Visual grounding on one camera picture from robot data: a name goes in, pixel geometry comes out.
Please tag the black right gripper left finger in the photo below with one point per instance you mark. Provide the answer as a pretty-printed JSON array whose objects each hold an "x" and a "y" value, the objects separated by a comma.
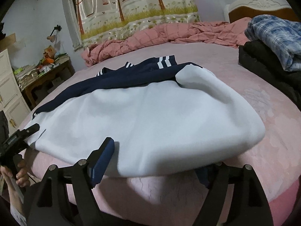
[{"x": 51, "y": 203}]

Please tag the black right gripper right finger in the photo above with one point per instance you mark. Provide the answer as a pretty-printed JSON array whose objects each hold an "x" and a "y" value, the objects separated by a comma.
[{"x": 249, "y": 205}]

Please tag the white navy varsity jacket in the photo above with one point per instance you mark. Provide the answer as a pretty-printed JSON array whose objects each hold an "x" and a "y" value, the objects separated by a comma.
[{"x": 164, "y": 118}]

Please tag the person's left hand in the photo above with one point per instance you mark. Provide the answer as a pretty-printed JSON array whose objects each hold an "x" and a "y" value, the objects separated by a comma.
[{"x": 22, "y": 178}]

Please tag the white cabinet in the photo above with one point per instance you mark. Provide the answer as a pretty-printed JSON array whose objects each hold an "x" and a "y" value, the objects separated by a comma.
[{"x": 12, "y": 102}]

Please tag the dark wooden side table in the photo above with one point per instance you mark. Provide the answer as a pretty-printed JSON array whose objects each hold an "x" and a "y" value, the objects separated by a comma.
[{"x": 36, "y": 91}]

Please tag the pink bed sheet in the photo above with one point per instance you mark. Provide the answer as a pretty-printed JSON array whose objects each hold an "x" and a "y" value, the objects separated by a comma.
[{"x": 175, "y": 199}]

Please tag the stack of papers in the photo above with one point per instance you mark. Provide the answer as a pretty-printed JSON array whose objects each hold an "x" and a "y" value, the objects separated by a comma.
[{"x": 26, "y": 75}]

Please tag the orange toy clutter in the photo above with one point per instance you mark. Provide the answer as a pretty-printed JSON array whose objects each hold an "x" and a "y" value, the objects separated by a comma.
[{"x": 51, "y": 59}]

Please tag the black fuzzy garment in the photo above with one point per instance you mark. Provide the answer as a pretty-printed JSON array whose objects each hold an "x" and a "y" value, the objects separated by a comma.
[{"x": 259, "y": 59}]

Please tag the tree print curtain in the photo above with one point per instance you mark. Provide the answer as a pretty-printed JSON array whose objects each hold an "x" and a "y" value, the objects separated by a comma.
[{"x": 100, "y": 20}]

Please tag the pink plaid quilt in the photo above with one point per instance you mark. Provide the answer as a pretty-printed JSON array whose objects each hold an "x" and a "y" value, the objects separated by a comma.
[{"x": 218, "y": 32}]

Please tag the blue plaid garment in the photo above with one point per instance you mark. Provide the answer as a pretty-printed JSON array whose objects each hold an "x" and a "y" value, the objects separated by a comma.
[{"x": 280, "y": 35}]

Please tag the white wooden headboard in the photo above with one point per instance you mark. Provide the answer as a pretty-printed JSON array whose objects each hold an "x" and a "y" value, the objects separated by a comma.
[{"x": 251, "y": 8}]

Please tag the wall mounted desk lamp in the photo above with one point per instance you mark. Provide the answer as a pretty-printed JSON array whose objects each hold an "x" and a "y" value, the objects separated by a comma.
[{"x": 52, "y": 36}]

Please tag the window frame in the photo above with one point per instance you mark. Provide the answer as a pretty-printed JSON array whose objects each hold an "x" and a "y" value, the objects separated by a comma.
[{"x": 70, "y": 12}]

